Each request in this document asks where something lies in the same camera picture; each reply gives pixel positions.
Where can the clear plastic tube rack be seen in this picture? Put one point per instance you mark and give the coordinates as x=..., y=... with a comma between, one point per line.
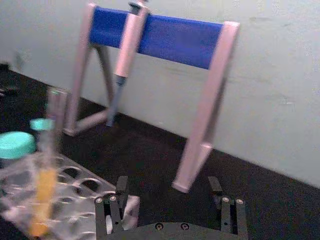
x=75, y=200

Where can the grey stand with blue bar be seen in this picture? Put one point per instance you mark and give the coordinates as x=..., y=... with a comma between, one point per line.
x=175, y=37

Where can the tube with orange liquid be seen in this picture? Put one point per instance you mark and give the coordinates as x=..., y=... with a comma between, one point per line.
x=45, y=190

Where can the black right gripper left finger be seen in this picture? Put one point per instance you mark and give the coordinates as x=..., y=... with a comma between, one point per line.
x=101, y=215

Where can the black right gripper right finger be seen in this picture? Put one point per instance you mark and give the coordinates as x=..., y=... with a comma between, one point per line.
x=241, y=217

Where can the wide teal-capped clear tube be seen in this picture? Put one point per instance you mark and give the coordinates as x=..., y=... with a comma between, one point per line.
x=15, y=145

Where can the grey pipette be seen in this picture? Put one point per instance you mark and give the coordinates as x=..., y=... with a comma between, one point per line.
x=128, y=47

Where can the slim clear tube, teal cap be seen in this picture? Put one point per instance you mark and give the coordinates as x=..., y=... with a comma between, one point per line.
x=58, y=105

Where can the black table cloth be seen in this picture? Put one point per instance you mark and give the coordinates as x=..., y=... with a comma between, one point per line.
x=150, y=155

